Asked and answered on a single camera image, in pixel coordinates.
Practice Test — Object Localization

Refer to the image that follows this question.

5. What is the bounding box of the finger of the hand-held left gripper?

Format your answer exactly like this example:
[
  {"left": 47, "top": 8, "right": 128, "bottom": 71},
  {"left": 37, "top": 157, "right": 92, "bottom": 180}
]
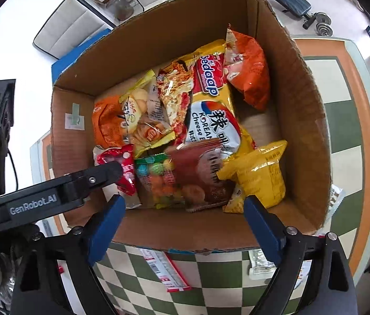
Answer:
[{"left": 68, "top": 160, "right": 124, "bottom": 198}]

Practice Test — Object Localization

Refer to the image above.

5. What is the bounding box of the colourful candy ball packet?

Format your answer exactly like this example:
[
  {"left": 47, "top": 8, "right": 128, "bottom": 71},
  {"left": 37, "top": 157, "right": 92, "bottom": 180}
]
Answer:
[{"left": 134, "top": 154, "right": 186, "bottom": 210}]

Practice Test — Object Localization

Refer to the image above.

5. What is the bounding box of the blue cushion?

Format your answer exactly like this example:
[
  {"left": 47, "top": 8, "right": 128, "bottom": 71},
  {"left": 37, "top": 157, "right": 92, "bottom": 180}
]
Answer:
[{"left": 51, "top": 28, "right": 112, "bottom": 85}]

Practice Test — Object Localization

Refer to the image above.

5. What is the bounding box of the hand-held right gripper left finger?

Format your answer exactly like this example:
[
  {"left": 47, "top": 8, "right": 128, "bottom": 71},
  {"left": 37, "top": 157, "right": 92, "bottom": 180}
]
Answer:
[{"left": 9, "top": 194, "right": 127, "bottom": 315}]

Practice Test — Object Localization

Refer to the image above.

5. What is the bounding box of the brown snack packet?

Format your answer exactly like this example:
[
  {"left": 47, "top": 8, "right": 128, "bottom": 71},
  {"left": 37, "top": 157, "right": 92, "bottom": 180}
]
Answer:
[{"left": 165, "top": 139, "right": 238, "bottom": 213}]

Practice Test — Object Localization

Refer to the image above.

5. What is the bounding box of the white cookie packet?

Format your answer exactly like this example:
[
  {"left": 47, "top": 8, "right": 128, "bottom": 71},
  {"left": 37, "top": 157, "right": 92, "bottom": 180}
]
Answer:
[{"left": 316, "top": 184, "right": 346, "bottom": 233}]

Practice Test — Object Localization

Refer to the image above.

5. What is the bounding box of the yellow instant noodle packet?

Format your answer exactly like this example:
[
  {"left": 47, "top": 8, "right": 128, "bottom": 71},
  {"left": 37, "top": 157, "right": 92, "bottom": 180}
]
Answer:
[{"left": 188, "top": 39, "right": 258, "bottom": 158}]

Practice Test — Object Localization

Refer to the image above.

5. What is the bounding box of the clear noodle-print snack packet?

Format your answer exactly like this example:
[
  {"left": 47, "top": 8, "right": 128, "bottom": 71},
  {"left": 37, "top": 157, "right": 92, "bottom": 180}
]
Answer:
[{"left": 157, "top": 59, "right": 194, "bottom": 135}]

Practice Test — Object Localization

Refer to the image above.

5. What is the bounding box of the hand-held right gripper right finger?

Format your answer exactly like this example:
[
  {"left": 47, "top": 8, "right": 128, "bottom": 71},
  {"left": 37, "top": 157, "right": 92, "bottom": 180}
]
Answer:
[{"left": 243, "top": 195, "right": 358, "bottom": 315}]

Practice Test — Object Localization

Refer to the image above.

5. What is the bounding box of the cardboard box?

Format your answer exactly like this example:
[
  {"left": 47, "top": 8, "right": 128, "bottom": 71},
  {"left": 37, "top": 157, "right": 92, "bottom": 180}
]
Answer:
[{"left": 51, "top": 0, "right": 333, "bottom": 254}]

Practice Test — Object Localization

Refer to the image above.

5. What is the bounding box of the yellow bread packet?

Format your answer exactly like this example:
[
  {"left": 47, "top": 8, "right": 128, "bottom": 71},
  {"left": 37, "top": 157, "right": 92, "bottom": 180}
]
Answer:
[{"left": 119, "top": 70, "right": 176, "bottom": 158}]

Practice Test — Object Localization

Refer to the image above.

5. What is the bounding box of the small white padded chair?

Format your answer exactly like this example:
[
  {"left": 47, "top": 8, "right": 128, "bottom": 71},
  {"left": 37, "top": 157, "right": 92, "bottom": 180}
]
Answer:
[{"left": 33, "top": 0, "right": 115, "bottom": 60}]

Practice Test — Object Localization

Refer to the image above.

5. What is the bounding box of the clear packet with red label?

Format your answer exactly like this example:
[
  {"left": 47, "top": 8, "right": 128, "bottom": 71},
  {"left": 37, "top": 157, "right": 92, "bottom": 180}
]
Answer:
[{"left": 247, "top": 249, "right": 277, "bottom": 279}]

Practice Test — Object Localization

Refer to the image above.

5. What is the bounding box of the white barcode snack packet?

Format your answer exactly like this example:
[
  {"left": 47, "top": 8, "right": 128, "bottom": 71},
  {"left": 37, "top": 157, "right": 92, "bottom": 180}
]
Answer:
[{"left": 138, "top": 248, "right": 193, "bottom": 292}]

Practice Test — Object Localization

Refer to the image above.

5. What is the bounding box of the orange snack packet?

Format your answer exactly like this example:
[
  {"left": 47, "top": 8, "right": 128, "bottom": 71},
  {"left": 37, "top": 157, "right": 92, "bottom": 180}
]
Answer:
[
  {"left": 92, "top": 97, "right": 130, "bottom": 150},
  {"left": 223, "top": 24, "right": 271, "bottom": 112}
]

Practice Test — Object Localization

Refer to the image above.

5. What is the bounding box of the yellow snack packet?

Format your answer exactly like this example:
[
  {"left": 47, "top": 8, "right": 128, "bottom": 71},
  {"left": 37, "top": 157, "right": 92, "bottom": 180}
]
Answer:
[{"left": 216, "top": 140, "right": 288, "bottom": 214}]

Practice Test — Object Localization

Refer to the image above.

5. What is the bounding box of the metal dumbbell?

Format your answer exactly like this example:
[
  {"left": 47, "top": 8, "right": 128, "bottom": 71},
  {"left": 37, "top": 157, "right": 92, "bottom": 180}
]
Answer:
[{"left": 314, "top": 12, "right": 335, "bottom": 37}]

